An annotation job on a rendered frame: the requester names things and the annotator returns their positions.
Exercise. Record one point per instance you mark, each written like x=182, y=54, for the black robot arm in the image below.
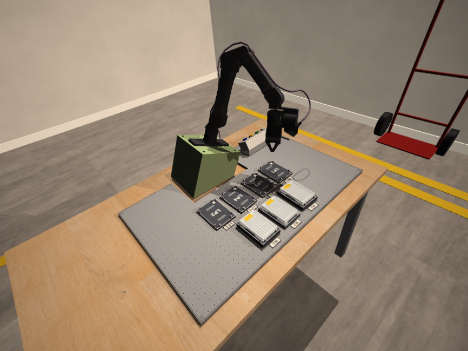
x=230, y=62

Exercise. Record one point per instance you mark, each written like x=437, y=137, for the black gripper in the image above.
x=269, y=138

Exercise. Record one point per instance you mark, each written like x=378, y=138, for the white control panel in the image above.
x=253, y=143

